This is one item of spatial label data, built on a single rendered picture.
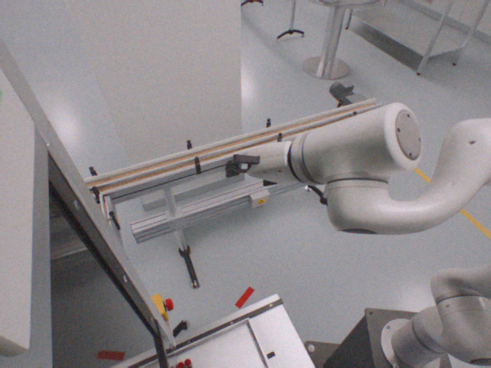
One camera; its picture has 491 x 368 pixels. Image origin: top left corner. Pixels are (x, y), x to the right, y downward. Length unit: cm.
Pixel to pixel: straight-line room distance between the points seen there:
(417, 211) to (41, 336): 38
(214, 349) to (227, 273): 112
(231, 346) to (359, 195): 89
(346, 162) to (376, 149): 4
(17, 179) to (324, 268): 219
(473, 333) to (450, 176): 56
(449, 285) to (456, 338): 12
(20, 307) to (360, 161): 35
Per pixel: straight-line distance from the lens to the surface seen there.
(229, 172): 58
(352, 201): 40
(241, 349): 119
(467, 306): 97
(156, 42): 188
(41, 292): 28
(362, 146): 40
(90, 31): 182
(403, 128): 40
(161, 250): 242
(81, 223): 46
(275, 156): 49
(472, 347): 96
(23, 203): 26
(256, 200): 193
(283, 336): 121
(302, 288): 225
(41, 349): 26
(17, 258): 23
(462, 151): 47
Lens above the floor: 204
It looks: 48 degrees down
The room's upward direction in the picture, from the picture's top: straight up
